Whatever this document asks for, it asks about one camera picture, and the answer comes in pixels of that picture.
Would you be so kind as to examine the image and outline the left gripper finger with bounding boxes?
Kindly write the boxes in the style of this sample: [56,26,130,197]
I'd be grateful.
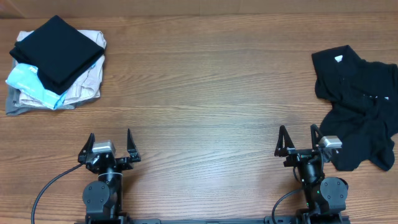
[78,133,95,163]
[127,129,141,162]

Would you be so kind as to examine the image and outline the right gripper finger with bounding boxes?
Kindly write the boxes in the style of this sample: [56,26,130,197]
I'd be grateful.
[310,124,323,149]
[274,125,295,157]

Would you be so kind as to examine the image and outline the black polo shirt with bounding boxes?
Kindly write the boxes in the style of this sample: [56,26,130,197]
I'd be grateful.
[312,45,397,171]

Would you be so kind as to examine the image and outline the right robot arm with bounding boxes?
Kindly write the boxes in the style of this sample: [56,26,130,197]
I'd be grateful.
[272,124,349,223]

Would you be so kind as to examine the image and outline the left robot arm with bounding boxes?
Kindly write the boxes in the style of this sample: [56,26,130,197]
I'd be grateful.
[78,130,141,224]

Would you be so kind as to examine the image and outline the folded beige garment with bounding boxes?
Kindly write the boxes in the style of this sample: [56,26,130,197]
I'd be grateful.
[17,30,106,106]

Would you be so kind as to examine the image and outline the folded grey garment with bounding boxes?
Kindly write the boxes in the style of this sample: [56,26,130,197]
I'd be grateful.
[5,58,100,116]

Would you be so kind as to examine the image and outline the folded light blue garment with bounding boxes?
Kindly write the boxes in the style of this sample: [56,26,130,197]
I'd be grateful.
[6,63,66,110]

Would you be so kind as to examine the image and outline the folded black garment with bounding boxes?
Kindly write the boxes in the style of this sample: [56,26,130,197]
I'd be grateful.
[9,16,104,95]

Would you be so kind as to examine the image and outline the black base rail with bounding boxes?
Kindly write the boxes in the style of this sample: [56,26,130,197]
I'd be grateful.
[76,215,351,224]

